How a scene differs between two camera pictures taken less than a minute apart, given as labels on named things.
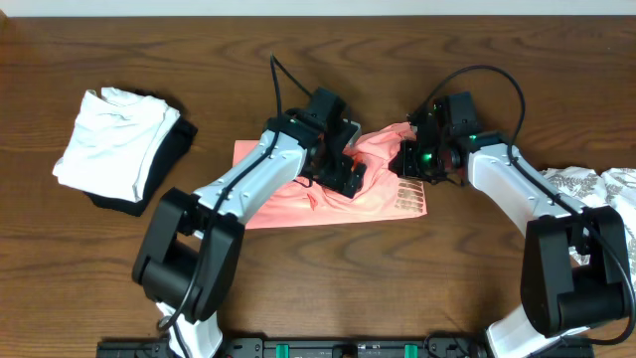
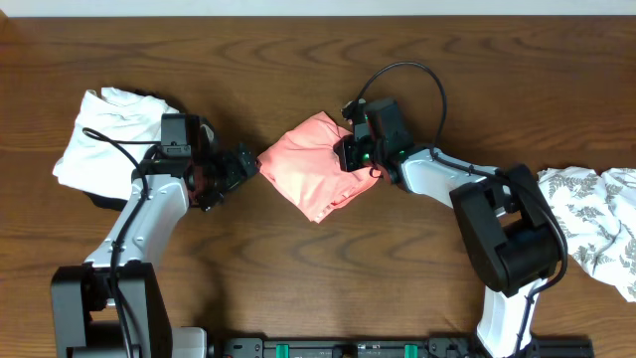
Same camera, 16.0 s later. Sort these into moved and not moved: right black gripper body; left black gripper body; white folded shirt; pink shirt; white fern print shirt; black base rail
Moved: pink shirt; right black gripper body; left black gripper body
Not moved: white folded shirt; black base rail; white fern print shirt
